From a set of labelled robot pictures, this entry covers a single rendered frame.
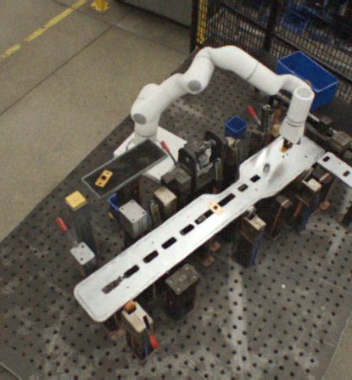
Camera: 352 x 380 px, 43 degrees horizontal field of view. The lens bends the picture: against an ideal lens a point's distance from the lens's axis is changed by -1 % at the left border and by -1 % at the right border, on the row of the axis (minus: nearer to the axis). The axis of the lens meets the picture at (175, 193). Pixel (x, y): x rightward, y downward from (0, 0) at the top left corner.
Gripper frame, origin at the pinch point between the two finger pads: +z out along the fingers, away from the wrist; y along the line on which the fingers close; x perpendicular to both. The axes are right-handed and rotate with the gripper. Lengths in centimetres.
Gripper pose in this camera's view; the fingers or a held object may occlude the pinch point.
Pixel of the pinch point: (287, 143)
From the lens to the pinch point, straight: 221.8
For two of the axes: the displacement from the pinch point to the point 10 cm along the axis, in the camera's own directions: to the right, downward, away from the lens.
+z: -0.2, 6.0, 8.0
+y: 6.6, 6.1, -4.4
